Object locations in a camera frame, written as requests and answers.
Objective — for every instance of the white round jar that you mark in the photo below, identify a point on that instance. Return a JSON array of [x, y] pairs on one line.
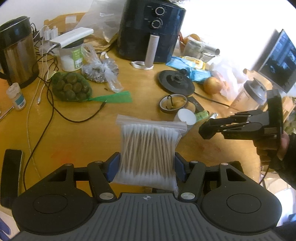
[[187, 116]]

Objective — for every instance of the foil roll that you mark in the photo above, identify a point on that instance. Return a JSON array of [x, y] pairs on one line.
[[203, 48]]

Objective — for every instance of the yellow snack packet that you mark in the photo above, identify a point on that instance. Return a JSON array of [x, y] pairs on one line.
[[195, 63]]

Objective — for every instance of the bag of cotton swabs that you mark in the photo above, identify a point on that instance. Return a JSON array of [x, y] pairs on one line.
[[147, 156]]

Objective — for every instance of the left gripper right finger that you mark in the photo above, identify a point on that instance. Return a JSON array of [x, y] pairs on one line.
[[190, 178]]

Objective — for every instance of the green net bag of balls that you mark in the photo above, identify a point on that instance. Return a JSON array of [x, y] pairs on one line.
[[73, 87]]

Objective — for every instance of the white plastic bag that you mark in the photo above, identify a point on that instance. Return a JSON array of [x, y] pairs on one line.
[[232, 80]]

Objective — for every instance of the plastic tub with green label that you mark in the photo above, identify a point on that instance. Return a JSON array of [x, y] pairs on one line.
[[71, 58]]

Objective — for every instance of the black kettle base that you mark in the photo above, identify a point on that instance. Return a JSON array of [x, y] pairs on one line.
[[176, 82]]

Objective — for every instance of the amber kapton tape roll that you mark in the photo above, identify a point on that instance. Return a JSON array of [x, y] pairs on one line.
[[162, 104]]

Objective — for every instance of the black rectangular device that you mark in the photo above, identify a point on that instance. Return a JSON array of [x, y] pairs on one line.
[[198, 107]]

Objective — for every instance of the clear shaker bottle grey lid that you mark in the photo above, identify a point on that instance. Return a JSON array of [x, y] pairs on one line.
[[251, 97]]

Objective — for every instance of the person's right hand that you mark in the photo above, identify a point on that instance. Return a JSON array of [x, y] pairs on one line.
[[284, 143]]

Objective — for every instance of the black smartphone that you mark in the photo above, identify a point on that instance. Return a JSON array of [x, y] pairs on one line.
[[10, 177]]

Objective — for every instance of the apple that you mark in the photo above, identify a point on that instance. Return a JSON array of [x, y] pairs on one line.
[[212, 85]]

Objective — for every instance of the black air fryer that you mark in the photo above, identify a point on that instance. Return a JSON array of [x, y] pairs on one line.
[[140, 21]]

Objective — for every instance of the clear bag of seeds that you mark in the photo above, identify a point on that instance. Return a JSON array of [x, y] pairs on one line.
[[100, 68]]

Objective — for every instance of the small white pill bottle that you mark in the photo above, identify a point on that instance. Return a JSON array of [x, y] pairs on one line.
[[15, 94]]

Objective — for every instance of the blue wet wipes pack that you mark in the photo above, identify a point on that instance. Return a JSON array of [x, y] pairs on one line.
[[196, 75]]

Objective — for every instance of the steel electric kettle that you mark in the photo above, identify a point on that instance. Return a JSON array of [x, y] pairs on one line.
[[18, 57]]

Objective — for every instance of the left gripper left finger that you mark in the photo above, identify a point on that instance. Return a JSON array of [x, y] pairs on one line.
[[101, 174]]

